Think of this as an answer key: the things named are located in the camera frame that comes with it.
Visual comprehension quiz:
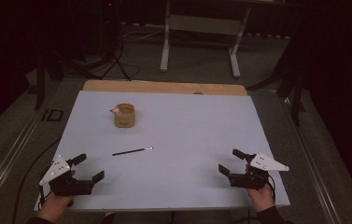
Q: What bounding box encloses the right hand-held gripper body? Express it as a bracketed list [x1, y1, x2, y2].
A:
[228, 152, 290, 191]

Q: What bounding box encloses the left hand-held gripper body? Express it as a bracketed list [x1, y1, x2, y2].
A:
[38, 154, 95, 197]

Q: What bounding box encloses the black pen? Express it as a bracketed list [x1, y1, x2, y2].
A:
[111, 146, 155, 157]

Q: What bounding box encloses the wooden pen holder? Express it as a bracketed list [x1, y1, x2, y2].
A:
[109, 103, 136, 129]

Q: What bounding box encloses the person's right hand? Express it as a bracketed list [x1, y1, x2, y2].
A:
[245, 163, 276, 214]

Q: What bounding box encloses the person's left hand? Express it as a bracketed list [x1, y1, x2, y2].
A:
[36, 169, 77, 224]

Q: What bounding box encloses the black floor plate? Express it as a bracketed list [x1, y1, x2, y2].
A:
[40, 108, 64, 123]

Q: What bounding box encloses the white table mat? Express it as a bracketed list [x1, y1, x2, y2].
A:
[34, 90, 291, 213]

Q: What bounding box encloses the black metal stand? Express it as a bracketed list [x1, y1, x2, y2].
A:
[34, 50, 64, 110]
[246, 52, 307, 127]

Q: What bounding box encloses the wooden table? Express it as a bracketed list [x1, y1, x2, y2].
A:
[82, 79, 248, 97]

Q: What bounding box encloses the black tripod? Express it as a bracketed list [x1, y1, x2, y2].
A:
[99, 0, 134, 82]

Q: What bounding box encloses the white metal stand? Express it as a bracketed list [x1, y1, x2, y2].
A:
[160, 0, 253, 79]

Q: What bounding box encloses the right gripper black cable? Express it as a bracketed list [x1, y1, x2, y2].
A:
[266, 174, 277, 204]

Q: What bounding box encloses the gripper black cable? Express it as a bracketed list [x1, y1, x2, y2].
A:
[38, 185, 47, 208]
[266, 174, 277, 204]

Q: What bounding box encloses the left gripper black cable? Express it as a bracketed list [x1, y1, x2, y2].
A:
[38, 185, 47, 208]

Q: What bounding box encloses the black floor cable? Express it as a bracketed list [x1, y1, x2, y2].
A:
[10, 136, 63, 224]

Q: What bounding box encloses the metal floor rail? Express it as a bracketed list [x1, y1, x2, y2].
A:
[280, 96, 344, 224]
[0, 105, 46, 213]

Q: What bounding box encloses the white floor cable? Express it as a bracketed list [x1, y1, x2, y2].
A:
[121, 28, 166, 44]

